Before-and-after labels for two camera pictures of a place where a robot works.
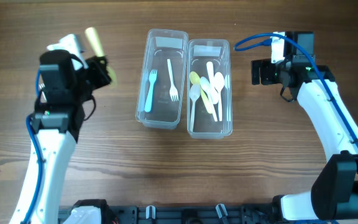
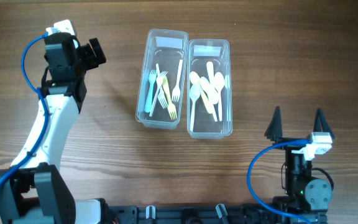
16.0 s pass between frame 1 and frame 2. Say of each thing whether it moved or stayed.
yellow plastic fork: moved
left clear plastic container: stayed
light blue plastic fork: stayed
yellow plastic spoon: stayed
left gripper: moved
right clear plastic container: stayed
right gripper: moved
